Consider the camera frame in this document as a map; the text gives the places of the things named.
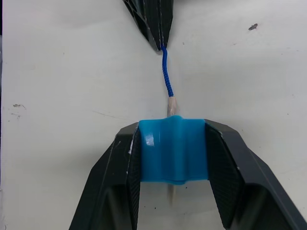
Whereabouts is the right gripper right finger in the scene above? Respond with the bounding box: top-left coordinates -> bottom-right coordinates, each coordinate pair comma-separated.
203,119 -> 307,230

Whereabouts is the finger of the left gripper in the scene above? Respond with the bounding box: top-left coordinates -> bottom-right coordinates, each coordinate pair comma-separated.
159,0 -> 176,51
121,0 -> 161,52

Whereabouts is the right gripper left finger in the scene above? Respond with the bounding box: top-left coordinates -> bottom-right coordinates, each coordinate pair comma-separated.
69,122 -> 142,230

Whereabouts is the blue lace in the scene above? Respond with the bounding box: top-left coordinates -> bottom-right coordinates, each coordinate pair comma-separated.
161,46 -> 180,207

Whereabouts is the cyan block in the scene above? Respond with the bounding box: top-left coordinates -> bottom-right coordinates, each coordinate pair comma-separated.
138,115 -> 210,187

